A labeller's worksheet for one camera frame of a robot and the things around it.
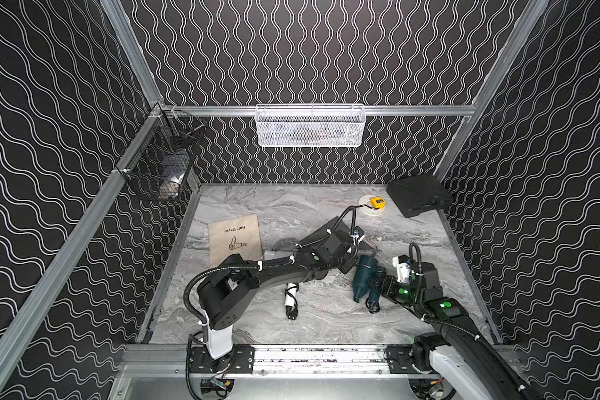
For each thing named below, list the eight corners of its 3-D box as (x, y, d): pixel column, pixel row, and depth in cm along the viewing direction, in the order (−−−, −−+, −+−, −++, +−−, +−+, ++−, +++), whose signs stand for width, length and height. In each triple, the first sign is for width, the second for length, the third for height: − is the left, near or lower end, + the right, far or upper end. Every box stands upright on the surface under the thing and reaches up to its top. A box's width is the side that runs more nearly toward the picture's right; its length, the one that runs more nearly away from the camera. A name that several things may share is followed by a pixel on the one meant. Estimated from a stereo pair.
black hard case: (405, 219, 111) (410, 210, 106) (384, 188, 123) (387, 178, 118) (450, 209, 114) (456, 200, 109) (425, 179, 127) (430, 170, 122)
